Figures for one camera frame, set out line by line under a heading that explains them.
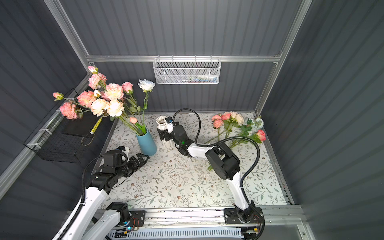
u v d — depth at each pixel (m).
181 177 0.87
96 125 0.76
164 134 0.82
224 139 0.79
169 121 0.79
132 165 0.69
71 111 0.62
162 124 0.84
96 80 0.62
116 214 0.61
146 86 0.72
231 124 1.08
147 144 0.87
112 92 0.63
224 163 0.56
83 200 0.47
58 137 0.69
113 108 0.65
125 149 0.73
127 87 0.71
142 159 0.71
